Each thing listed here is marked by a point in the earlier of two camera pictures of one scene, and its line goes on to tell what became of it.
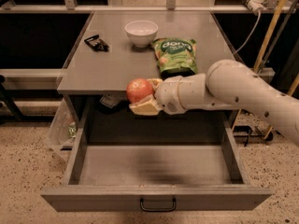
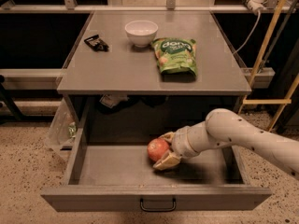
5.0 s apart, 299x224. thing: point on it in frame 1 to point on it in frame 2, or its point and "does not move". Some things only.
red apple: (138, 89) to (156, 148)
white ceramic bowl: (141, 33) does not move
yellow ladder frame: (264, 47) does not move
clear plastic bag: (63, 129) does not move
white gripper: (167, 93) to (181, 142)
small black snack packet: (96, 43) does not move
